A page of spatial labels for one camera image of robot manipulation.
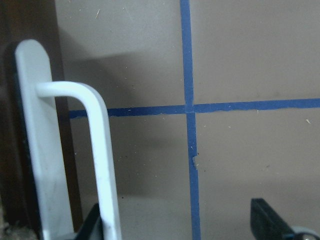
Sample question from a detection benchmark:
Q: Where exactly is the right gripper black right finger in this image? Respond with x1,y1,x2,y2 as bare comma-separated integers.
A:
250,197,320,240

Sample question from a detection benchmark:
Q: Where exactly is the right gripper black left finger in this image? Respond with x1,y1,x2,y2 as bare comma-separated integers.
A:
74,203,104,240

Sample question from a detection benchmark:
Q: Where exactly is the white drawer handle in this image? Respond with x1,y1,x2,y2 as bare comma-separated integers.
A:
15,39,122,240

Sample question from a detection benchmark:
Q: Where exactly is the dark brown wooden drawer cabinet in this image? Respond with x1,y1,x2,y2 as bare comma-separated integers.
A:
0,0,83,240

